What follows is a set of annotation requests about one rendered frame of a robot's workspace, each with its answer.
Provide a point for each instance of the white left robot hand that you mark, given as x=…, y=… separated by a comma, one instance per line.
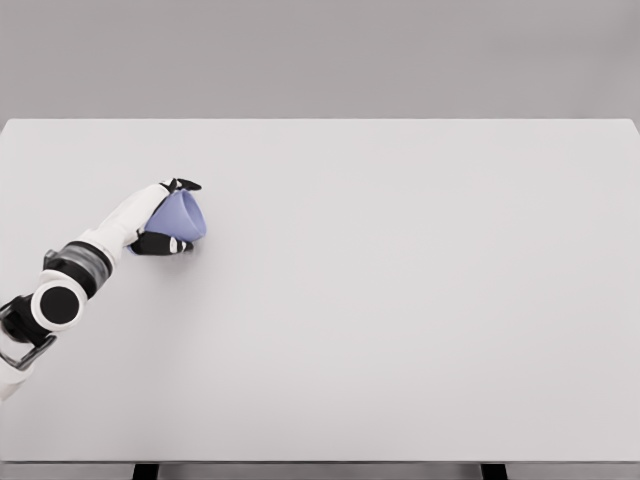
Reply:
x=140, y=208

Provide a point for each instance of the lavender blue cup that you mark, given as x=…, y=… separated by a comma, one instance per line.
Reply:
x=181, y=216

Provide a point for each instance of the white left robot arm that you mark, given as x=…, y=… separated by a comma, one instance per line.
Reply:
x=75, y=270

